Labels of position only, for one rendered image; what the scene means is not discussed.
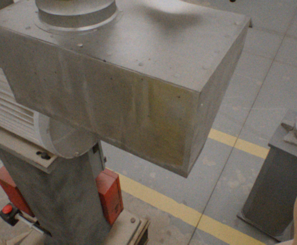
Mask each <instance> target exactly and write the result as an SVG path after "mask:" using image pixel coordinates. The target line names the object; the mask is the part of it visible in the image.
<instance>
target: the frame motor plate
mask: <svg viewBox="0 0 297 245"><path fill-rule="evenodd" d="M0 148H2V149H3V150H5V151H7V152H9V153H11V154H13V155H15V156H17V157H19V158H20V159H22V160H23V161H25V162H27V163H29V164H31V165H33V166H35V167H37V168H39V169H41V170H43V171H45V172H47V173H49V174H50V173H51V172H52V171H53V170H54V169H55V168H56V167H57V166H58V165H59V164H60V163H61V161H62V160H63V159H64V158H61V157H59V156H57V155H55V154H53V153H52V152H50V151H48V150H46V149H44V148H41V147H39V146H37V145H35V144H33V143H31V142H29V141H27V140H25V139H23V138H21V137H19V136H17V135H15V134H13V133H11V132H9V131H7V130H5V129H4V128H2V127H0Z"/></svg>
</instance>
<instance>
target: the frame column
mask: <svg viewBox="0 0 297 245"><path fill-rule="evenodd" d="M0 160H1V162H2V163H3V165H4V166H5V168H6V170H7V172H8V173H9V175H10V176H11V178H12V179H13V180H14V182H15V184H16V185H17V187H18V189H19V191H20V192H21V194H22V196H23V197H24V199H25V200H26V202H27V204H28V205H29V207H30V209H31V210H32V212H33V213H34V215H35V217H36V219H37V221H38V222H39V224H40V225H41V226H42V227H43V228H44V229H46V230H47V231H49V232H50V233H51V235H52V237H51V236H49V235H48V234H46V236H45V239H44V245H101V244H102V242H103V241H104V239H105V238H106V236H107V235H108V233H109V232H110V230H111V229H112V227H113V226H111V225H110V223H109V222H108V221H107V219H106V218H105V216H104V212H103V208H102V204H101V202H100V198H99V194H98V190H97V186H96V182H95V178H94V174H93V170H92V166H91V163H90V159H89V154H88V151H87V152H85V153H84V154H82V155H80V156H78V157H76V158H70V159H63V160H62V161H61V163H60V164H59V165H58V166H57V167H56V168H55V169H54V170H53V171H52V172H51V173H50V174H49V173H47V172H45V171H43V170H41V169H39V168H37V167H35V166H33V165H31V164H29V163H27V162H25V161H23V160H22V159H20V158H19V157H17V156H15V155H13V154H11V153H9V152H7V151H5V150H3V149H2V148H0Z"/></svg>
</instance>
